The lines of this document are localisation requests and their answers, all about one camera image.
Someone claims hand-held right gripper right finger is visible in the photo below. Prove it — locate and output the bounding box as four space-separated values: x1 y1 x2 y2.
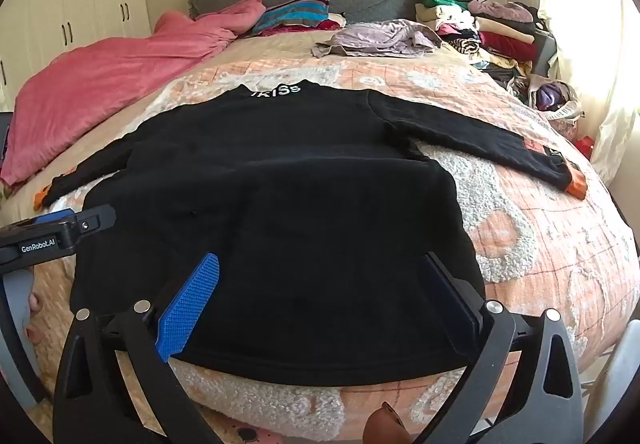
412 251 586 444

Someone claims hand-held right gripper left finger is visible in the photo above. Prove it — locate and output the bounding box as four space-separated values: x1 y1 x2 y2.
52 251 223 444

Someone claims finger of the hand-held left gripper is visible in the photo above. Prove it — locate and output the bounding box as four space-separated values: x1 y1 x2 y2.
75 204 119 236

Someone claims black sweater with orange cuffs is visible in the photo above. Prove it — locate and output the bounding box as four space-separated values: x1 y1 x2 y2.
34 79 587 387

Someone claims bag of clothes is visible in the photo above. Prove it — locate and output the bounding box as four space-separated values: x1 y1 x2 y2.
506 73 584 126

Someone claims pile of folded clothes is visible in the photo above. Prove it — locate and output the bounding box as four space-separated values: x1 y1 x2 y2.
414 0 551 81

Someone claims person's left hand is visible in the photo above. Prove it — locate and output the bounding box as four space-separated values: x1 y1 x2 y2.
24 292 43 344

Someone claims person's right hand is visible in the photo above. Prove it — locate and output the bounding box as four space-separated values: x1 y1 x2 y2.
362 401 414 444

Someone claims orange and white fuzzy bedspread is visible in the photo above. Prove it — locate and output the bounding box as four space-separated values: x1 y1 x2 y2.
0 31 640 444

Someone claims pink duvet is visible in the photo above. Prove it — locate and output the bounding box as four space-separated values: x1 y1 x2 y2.
0 0 266 190

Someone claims grey chair back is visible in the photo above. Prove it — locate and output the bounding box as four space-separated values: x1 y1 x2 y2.
532 30 559 78

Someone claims lilac garment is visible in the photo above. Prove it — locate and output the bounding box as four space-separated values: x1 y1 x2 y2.
312 19 444 59

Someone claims blue striped cloth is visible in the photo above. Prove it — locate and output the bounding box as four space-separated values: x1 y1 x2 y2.
250 0 331 37

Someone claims maroon cloth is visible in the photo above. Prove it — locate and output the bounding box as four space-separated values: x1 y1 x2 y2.
260 18 347 38

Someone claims white curtain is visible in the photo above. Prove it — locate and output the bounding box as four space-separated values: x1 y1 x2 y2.
532 0 640 187

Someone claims white frame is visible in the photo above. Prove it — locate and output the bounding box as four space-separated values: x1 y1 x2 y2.
582 318 640 427

